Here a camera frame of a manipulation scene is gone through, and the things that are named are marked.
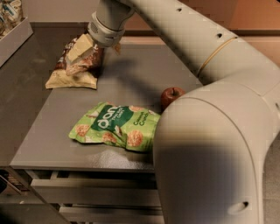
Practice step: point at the snack packs in tray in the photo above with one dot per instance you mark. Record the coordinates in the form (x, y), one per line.
(11, 14)

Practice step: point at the brown chip bag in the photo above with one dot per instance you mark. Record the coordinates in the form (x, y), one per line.
(76, 76)

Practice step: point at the green rice chip bag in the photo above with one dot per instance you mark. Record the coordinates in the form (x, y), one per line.
(128, 127)

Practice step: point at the grey snack tray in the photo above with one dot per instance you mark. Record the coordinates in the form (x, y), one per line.
(10, 43)

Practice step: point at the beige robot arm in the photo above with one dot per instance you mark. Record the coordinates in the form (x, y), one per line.
(210, 144)

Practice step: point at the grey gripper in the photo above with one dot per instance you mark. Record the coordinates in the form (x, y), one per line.
(102, 34)

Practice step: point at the red apple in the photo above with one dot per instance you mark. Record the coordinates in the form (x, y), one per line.
(169, 95)

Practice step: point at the grey drawer cabinet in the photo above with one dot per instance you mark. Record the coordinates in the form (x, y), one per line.
(97, 197)

